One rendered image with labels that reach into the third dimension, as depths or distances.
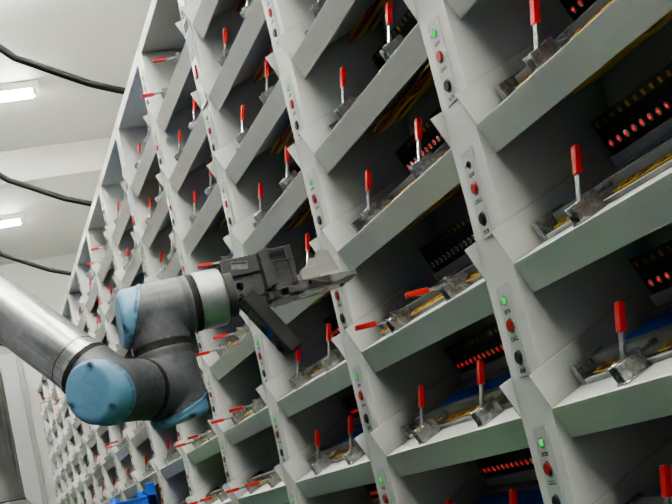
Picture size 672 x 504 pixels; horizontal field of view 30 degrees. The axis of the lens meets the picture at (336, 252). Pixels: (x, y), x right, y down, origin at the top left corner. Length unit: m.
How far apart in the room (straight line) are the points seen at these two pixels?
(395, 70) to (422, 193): 0.19
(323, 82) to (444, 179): 0.64
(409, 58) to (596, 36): 0.54
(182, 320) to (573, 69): 0.75
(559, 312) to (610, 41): 0.42
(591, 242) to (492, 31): 0.39
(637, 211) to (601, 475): 0.41
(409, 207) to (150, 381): 0.49
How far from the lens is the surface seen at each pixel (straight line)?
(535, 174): 1.68
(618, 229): 1.41
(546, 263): 1.57
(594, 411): 1.54
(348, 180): 2.35
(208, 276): 1.92
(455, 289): 1.86
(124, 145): 4.52
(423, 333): 2.00
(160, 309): 1.89
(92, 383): 1.76
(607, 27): 1.38
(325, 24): 2.22
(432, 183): 1.85
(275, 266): 1.96
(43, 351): 1.84
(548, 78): 1.50
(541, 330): 1.63
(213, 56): 3.15
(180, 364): 1.88
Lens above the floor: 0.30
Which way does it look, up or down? 10 degrees up
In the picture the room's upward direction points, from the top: 13 degrees counter-clockwise
